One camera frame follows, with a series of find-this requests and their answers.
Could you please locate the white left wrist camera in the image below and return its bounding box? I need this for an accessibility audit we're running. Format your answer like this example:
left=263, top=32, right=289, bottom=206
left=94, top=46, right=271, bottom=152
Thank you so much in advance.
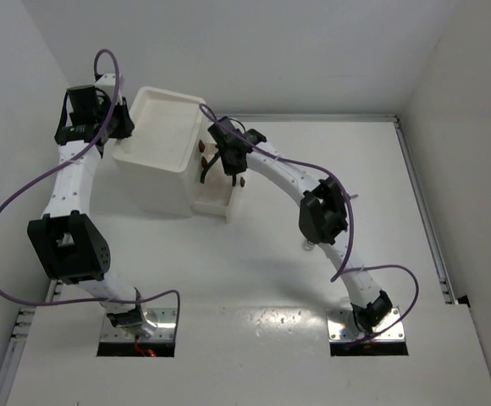
left=95, top=74, right=124, bottom=104

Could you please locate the white drawer cabinet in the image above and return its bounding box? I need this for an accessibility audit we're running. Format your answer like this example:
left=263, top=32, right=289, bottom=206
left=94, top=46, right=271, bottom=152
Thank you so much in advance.
left=91, top=86, right=207, bottom=217

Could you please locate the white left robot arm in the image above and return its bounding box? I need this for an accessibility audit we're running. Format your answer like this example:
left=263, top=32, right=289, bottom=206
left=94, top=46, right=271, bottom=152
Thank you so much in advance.
left=27, top=74, right=157, bottom=339

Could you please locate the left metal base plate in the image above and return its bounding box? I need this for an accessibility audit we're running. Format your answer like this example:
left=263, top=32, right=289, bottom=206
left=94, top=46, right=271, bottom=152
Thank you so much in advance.
left=99, top=308, right=177, bottom=343

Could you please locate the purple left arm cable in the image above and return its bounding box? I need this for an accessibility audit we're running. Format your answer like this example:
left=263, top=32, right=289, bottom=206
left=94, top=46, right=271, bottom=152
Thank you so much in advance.
left=0, top=49, right=180, bottom=335

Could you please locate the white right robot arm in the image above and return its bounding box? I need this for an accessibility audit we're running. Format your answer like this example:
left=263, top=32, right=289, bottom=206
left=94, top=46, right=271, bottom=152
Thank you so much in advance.
left=208, top=117, right=392, bottom=335

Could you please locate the white bottom drawer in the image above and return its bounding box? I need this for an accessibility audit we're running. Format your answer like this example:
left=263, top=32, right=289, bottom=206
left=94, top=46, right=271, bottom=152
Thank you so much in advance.
left=192, top=140, right=245, bottom=223

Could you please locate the metal base plate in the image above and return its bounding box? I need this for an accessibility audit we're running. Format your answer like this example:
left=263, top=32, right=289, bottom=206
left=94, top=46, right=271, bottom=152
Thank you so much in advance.
left=327, top=307, right=405, bottom=343
left=99, top=308, right=177, bottom=343

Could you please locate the silver ratchet wrench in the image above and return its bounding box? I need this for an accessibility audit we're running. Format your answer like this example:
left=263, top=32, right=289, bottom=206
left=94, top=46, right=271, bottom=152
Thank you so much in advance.
left=304, top=240, right=314, bottom=250

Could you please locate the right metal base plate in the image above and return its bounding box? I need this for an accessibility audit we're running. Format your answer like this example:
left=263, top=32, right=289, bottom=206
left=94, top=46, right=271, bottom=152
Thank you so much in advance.
left=327, top=307, right=405, bottom=343

